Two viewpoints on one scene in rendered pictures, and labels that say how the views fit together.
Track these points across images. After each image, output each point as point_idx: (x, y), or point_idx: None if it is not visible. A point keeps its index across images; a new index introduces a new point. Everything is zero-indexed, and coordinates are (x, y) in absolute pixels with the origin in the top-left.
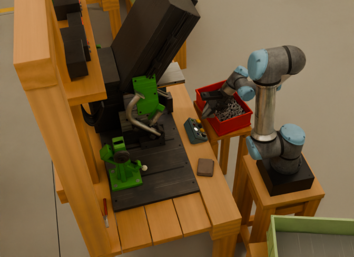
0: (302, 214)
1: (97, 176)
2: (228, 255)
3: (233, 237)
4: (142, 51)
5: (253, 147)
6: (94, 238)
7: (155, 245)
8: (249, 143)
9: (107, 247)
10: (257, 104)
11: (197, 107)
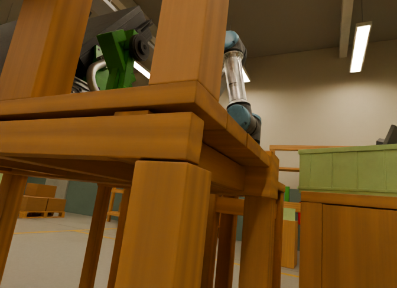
0: (277, 223)
1: (70, 90)
2: (271, 268)
3: (274, 207)
4: (110, 26)
5: (242, 107)
6: (218, 7)
7: (248, 146)
8: (236, 107)
9: (221, 71)
10: (233, 71)
11: None
